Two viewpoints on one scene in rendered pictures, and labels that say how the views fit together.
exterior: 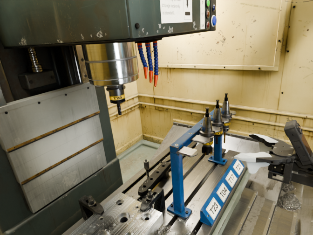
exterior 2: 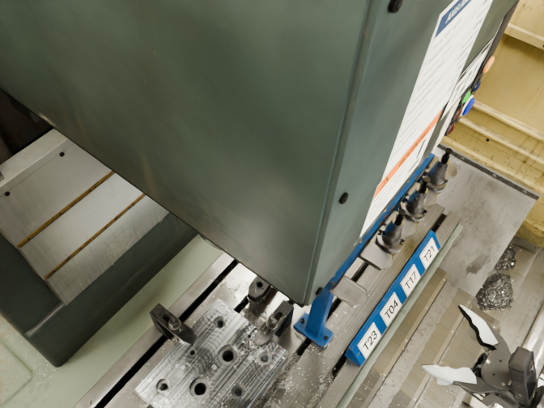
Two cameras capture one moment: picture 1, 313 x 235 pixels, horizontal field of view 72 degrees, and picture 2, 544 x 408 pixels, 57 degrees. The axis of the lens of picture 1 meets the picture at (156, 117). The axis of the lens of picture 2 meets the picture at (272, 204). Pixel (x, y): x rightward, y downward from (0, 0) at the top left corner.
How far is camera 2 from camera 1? 0.60 m
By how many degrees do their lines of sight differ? 33
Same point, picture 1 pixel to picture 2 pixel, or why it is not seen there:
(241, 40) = not seen: outside the picture
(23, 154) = (43, 240)
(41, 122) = (68, 184)
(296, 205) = (504, 302)
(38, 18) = (97, 136)
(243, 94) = (489, 81)
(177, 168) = (325, 300)
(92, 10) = (236, 237)
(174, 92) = not seen: hidden behind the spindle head
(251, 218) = (425, 329)
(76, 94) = not seen: hidden behind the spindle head
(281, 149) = (495, 369)
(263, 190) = (460, 271)
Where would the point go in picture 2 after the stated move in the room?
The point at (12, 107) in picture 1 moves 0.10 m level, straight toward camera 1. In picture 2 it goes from (16, 181) to (34, 218)
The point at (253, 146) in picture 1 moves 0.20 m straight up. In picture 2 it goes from (472, 180) to (495, 141)
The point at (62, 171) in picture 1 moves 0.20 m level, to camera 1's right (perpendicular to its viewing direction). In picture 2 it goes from (107, 238) to (182, 240)
